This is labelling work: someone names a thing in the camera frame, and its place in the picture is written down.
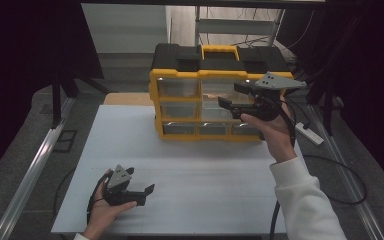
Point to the white power strip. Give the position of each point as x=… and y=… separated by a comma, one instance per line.
x=313, y=136

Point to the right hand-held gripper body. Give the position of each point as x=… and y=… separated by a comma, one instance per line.
x=268, y=103

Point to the clear plastic drawer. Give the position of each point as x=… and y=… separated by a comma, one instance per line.
x=213, y=88

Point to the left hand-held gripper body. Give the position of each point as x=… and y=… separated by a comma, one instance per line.
x=121, y=197

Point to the black metal stand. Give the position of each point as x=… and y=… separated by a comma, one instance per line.
x=328, y=106
x=56, y=100

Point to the dark curtain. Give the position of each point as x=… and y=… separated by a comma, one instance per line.
x=373, y=66
x=13, y=66

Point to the yellow black drawer organizer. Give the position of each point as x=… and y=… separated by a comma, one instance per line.
x=180, y=71

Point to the person's right hand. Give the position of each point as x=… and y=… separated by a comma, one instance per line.
x=276, y=136

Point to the metal rail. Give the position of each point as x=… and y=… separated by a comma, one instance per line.
x=346, y=173
x=30, y=173

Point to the wooden board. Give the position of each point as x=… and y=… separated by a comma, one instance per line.
x=128, y=99

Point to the person's left hand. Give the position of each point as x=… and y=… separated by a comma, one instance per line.
x=103, y=215

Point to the metal shelf rack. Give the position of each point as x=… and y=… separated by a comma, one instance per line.
x=236, y=26

